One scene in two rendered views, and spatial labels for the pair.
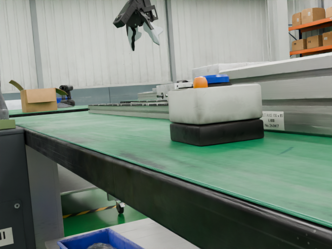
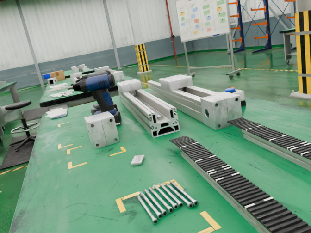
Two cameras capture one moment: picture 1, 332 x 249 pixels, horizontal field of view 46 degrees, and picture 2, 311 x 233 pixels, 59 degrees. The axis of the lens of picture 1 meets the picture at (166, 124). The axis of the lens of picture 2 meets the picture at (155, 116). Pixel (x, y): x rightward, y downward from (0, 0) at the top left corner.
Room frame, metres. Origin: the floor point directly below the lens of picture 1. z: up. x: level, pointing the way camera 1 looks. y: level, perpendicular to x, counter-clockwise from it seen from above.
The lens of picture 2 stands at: (1.57, -0.18, 1.09)
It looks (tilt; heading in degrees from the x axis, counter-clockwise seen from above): 15 degrees down; 190
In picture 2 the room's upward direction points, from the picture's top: 11 degrees counter-clockwise
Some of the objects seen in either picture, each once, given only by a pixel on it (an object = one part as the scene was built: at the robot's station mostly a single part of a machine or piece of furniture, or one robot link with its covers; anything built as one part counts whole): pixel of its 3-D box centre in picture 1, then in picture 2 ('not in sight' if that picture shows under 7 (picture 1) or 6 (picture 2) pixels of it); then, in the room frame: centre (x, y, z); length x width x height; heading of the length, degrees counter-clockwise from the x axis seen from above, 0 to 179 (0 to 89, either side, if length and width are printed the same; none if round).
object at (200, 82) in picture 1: (200, 82); not in sight; (0.41, -0.04, 0.85); 0.01 x 0.01 x 0.01
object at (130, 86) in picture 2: not in sight; (129, 88); (0.08, -0.55, 0.87); 0.16 x 0.11 x 0.07; 22
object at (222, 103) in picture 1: (220, 111); (229, 99); (0.45, -0.06, 0.81); 0.10 x 0.08 x 0.06; 112
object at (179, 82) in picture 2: not in sight; (176, 84); (0.24, -0.28, 0.87); 0.16 x 0.11 x 0.07; 22
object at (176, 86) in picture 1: (178, 95); not in sight; (1.64, -0.06, 0.83); 0.11 x 0.10 x 0.10; 110
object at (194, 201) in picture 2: not in sight; (183, 192); (1.07, -0.24, 0.78); 0.11 x 0.01 x 0.01; 30
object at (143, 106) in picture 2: not in sight; (140, 103); (0.31, -0.46, 0.82); 0.80 x 0.10 x 0.09; 22
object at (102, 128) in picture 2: not in sight; (104, 128); (0.67, -0.52, 0.83); 0.11 x 0.10 x 0.10; 119
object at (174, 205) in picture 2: not in sight; (164, 195); (1.07, -0.28, 0.78); 0.11 x 0.01 x 0.01; 30
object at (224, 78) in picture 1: (211, 83); (230, 91); (0.45, -0.06, 0.84); 0.04 x 0.04 x 0.02
